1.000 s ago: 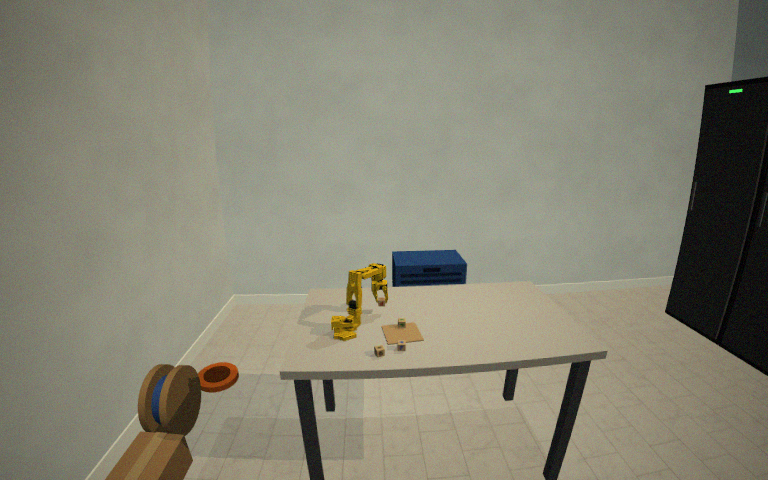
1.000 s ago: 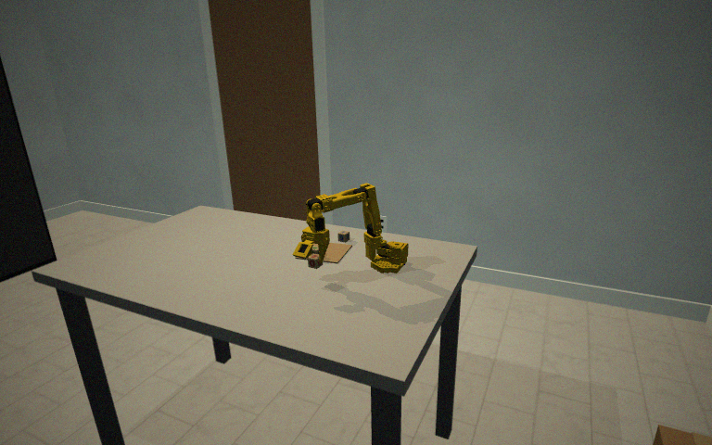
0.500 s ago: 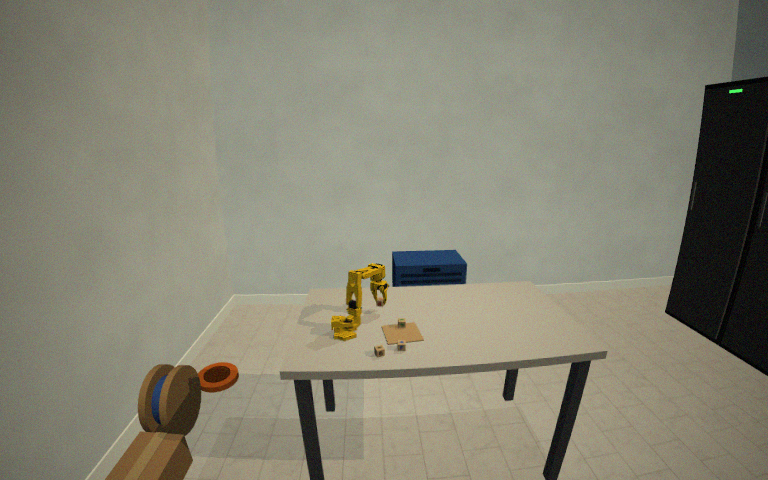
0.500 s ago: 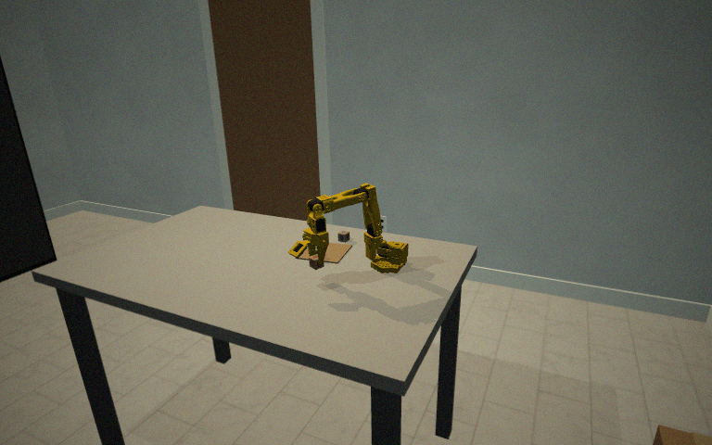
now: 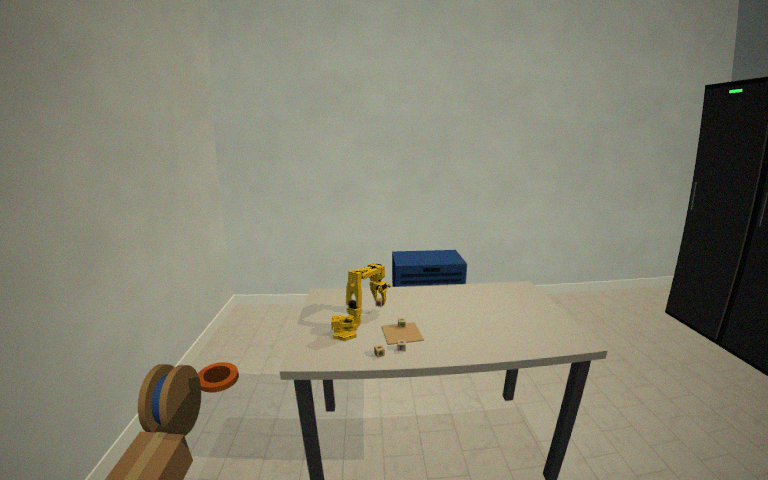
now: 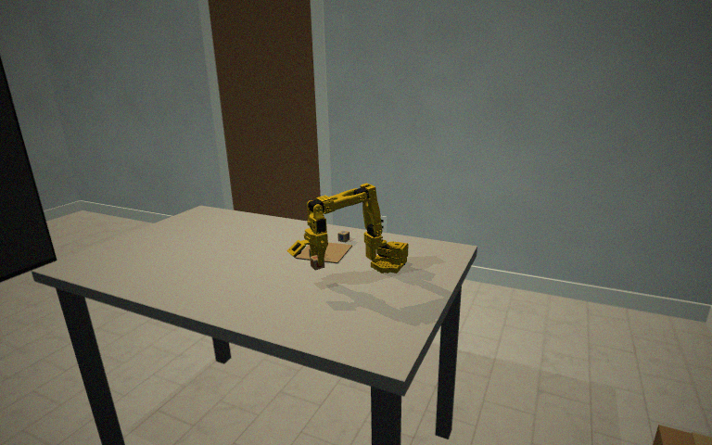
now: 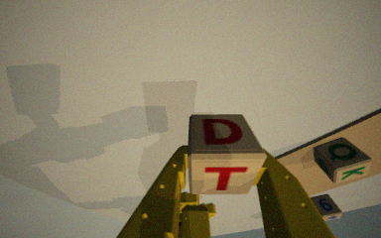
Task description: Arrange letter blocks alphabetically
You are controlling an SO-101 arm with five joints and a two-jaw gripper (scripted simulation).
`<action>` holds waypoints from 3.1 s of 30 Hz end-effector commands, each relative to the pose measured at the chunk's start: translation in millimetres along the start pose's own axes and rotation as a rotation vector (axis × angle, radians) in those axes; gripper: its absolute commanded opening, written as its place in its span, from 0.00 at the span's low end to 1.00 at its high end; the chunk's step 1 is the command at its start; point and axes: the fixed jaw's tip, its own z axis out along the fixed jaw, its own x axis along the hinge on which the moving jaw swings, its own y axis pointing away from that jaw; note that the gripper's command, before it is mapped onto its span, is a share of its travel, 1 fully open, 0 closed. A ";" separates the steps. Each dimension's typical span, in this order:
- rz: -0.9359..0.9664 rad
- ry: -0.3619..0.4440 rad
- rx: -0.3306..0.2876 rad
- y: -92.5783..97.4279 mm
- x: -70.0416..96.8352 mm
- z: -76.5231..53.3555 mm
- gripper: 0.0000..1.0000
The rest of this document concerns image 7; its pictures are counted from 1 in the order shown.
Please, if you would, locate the tan flat mat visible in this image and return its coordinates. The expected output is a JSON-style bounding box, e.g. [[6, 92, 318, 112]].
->
[[275, 108, 381, 196]]

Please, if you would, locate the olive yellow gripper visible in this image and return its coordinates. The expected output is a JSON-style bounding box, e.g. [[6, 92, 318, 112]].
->
[[116, 145, 335, 238]]

